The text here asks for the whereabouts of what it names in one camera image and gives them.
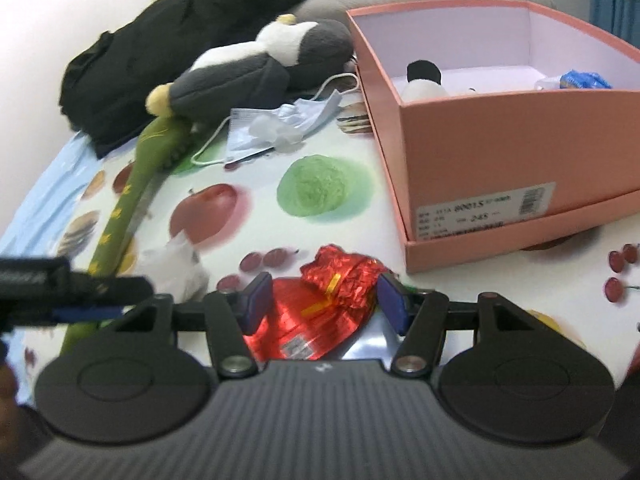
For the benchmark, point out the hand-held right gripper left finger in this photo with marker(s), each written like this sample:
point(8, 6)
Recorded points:
point(257, 300)

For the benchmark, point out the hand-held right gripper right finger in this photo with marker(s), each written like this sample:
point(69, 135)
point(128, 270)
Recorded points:
point(392, 302)

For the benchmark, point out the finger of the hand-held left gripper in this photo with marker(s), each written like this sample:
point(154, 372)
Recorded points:
point(110, 289)
point(85, 314)

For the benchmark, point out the red foil packet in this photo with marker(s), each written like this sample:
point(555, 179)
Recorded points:
point(310, 310)

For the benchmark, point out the white tissue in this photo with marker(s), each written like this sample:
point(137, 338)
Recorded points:
point(172, 267)

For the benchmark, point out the pink cardboard box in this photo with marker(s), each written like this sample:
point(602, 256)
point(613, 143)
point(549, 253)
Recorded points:
point(475, 160)

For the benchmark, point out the black white panda plush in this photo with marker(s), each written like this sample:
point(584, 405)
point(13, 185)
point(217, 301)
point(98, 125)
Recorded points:
point(422, 82)

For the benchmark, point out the blue snack packet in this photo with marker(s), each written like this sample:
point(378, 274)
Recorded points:
point(582, 80)

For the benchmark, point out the fruit printed tablecloth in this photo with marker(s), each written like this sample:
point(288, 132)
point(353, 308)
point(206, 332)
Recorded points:
point(310, 230)

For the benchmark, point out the green embroidered massage stick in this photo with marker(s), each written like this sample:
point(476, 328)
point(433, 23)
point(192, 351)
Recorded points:
point(125, 200)

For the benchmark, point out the disposable face mask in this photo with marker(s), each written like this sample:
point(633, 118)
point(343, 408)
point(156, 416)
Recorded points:
point(255, 130)

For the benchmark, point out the clear plastic wrapper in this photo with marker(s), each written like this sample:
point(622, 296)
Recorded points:
point(272, 130)

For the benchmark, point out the grey white penguin plush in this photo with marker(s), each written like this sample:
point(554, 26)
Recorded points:
point(250, 70)

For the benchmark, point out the black cloth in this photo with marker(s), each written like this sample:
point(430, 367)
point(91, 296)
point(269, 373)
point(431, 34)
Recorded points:
point(175, 40)

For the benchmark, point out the blue curtain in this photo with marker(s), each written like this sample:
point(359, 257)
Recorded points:
point(615, 0)

